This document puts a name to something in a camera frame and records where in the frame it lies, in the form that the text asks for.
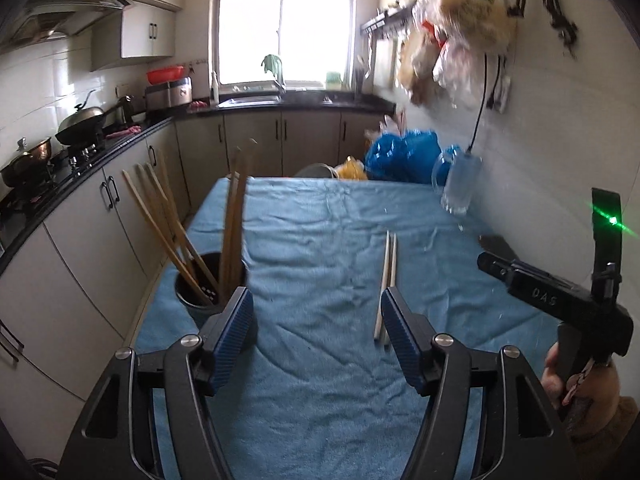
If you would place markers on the green plastic cup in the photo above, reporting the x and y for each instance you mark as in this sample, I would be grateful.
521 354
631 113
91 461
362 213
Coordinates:
333 80

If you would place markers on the blue plastic bag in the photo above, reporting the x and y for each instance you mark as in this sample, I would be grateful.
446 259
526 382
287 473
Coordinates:
400 155

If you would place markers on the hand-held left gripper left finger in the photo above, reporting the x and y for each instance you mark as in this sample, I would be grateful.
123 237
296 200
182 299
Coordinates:
235 335

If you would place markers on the yellow plastic bag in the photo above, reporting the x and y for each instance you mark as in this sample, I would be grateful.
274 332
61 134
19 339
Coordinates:
350 170

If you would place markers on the person's right hand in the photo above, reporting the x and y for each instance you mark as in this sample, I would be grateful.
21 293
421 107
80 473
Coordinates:
552 375

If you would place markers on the steel faucet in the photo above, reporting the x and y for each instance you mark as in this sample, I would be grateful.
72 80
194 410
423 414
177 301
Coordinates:
280 90

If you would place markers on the bundle of wooden chopsticks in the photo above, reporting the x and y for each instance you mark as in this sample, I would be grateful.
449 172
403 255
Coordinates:
235 240

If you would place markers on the kitchen window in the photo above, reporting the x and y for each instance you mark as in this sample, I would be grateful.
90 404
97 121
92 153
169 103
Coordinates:
285 20

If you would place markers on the red plastic basin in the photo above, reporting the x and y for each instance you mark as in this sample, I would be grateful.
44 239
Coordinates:
165 75

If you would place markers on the black wok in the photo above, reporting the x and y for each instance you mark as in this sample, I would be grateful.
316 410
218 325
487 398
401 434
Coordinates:
80 122

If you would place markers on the grey metal bowl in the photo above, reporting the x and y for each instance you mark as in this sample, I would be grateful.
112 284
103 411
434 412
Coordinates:
312 171

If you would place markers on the red packet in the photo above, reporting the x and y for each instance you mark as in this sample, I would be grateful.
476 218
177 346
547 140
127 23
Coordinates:
430 30

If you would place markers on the clear glass mug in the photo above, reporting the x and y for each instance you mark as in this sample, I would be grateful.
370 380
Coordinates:
460 185

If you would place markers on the white upper kitchen cabinets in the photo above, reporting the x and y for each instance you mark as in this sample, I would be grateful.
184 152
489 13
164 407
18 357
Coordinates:
135 35

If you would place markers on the black kitchen countertop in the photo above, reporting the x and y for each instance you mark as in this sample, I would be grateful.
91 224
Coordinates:
300 104

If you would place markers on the steel kitchen sink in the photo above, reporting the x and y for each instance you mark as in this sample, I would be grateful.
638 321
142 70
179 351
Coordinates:
247 100

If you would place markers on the person's right forearm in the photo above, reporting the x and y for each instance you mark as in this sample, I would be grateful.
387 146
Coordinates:
615 430

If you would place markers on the clear white plastic bag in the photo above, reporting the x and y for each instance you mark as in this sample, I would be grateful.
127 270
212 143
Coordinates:
460 75

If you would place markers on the white wall socket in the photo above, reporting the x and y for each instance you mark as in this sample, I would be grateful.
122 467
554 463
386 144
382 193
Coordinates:
500 94

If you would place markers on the steel countertop appliance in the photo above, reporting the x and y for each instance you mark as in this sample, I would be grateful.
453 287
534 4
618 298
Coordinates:
167 94

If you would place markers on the steel range hood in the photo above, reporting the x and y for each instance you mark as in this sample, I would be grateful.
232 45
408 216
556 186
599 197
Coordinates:
55 15

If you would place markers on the black wall rack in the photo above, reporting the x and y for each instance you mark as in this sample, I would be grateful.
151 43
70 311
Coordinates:
387 17

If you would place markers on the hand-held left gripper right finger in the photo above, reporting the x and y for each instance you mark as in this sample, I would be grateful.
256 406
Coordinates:
400 340

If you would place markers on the blue towel cloth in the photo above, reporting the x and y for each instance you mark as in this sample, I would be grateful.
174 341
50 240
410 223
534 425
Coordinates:
320 220

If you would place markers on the gas stove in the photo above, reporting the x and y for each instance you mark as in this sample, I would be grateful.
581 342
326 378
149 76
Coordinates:
75 157

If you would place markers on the green rubber glove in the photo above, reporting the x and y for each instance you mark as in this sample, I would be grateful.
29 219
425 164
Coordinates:
272 66

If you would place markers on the black cylindrical utensil holder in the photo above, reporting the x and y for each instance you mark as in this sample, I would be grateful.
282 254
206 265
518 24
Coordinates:
190 310

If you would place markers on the pink plastic bag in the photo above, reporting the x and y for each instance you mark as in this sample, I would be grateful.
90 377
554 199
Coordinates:
387 122

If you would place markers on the pink dish cloth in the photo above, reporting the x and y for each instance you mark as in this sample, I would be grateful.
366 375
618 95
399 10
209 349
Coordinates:
124 132
197 106

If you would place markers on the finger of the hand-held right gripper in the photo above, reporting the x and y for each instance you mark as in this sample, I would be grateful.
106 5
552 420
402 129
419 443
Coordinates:
495 266
496 246

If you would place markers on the beige lower kitchen cabinets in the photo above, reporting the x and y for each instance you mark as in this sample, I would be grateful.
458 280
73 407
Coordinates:
305 140

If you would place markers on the tan plastic bag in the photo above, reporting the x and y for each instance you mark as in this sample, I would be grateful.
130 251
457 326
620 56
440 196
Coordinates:
420 70

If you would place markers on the black kettle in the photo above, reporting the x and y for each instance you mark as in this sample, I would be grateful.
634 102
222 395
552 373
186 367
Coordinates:
125 110

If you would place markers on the steel pot with lid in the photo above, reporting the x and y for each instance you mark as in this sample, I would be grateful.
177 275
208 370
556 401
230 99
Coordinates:
25 162

